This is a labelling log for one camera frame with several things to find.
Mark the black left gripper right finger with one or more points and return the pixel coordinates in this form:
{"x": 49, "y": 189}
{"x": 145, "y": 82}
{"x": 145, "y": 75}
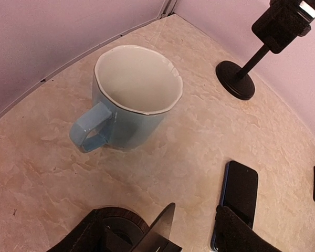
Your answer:
{"x": 232, "y": 234}

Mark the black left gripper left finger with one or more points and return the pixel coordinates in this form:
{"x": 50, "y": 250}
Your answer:
{"x": 85, "y": 236}

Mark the brown-base plate phone stand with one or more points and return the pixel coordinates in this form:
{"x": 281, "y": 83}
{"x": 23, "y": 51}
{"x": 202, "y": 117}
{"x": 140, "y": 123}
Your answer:
{"x": 125, "y": 230}

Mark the black smartphone blue edge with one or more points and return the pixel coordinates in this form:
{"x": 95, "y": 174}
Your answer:
{"x": 239, "y": 191}

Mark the light blue mug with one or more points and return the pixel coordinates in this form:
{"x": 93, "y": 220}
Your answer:
{"x": 133, "y": 88}

